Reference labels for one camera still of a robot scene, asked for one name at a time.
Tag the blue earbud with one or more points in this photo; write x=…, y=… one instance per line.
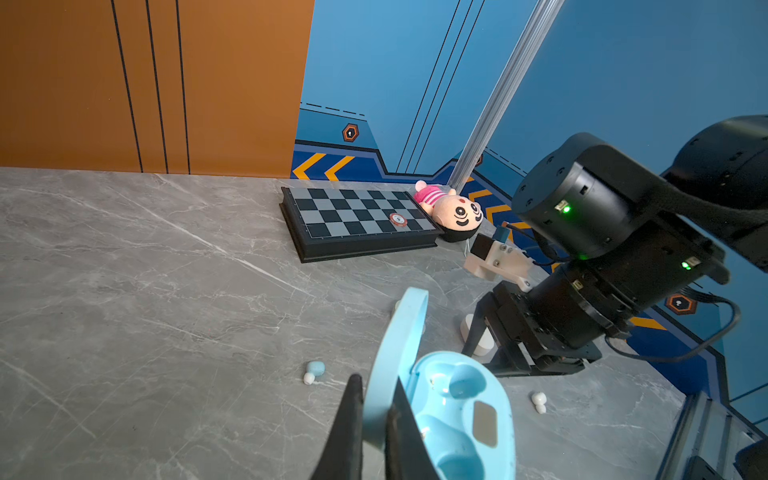
x=313, y=371

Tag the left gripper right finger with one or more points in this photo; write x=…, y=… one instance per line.
x=406, y=456

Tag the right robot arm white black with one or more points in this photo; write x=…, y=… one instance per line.
x=621, y=239

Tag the pink plush doll head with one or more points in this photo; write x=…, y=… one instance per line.
x=458, y=216

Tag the red poker chip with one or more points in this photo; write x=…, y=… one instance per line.
x=398, y=221

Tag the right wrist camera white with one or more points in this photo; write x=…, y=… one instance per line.
x=492, y=257

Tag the light blue earbud case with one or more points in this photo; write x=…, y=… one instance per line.
x=460, y=407

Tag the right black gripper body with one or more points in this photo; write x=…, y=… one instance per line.
x=524, y=348

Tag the right aluminium corner post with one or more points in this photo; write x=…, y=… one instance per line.
x=529, y=43

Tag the black white chessboard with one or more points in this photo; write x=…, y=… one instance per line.
x=332, y=224

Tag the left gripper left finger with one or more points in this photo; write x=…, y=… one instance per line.
x=342, y=456

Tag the white earbud front right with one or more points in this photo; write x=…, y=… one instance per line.
x=539, y=400

